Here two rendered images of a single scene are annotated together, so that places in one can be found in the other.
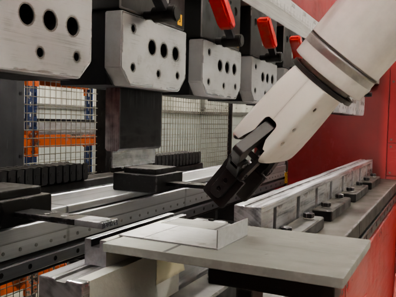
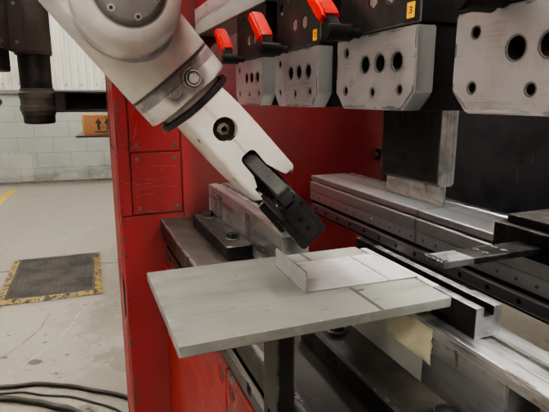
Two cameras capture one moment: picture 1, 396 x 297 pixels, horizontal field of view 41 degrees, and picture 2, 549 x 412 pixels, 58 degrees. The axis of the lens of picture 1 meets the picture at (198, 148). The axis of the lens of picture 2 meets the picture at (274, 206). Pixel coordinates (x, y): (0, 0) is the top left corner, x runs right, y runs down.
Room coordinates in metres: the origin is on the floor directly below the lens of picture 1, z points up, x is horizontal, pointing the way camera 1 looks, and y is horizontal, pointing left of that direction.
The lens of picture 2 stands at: (0.92, -0.42, 1.19)
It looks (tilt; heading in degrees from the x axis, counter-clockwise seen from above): 12 degrees down; 133
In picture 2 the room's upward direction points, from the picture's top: straight up
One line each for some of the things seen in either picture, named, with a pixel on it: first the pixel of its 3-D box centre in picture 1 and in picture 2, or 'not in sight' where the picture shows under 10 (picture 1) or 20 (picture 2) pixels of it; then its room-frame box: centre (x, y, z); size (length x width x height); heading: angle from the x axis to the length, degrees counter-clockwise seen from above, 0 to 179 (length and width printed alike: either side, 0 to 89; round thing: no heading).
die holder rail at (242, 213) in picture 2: not in sight; (251, 221); (0.17, 0.32, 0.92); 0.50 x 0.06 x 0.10; 154
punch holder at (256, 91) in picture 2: not in sight; (270, 58); (0.28, 0.26, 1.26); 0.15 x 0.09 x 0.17; 154
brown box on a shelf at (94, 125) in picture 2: not in sight; (101, 124); (-1.69, 0.99, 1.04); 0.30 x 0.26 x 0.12; 149
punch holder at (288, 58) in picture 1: (275, 69); not in sight; (1.18, -0.17, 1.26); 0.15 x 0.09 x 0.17; 154
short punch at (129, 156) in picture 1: (135, 128); (415, 154); (0.67, 0.08, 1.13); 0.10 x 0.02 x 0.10; 154
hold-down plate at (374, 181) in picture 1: (369, 182); not in sight; (2.27, -0.75, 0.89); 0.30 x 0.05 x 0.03; 154
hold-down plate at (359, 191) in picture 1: (355, 192); not in sight; (1.91, -0.58, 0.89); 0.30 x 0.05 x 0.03; 154
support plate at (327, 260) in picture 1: (241, 245); (288, 288); (0.60, -0.05, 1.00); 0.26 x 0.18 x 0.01; 64
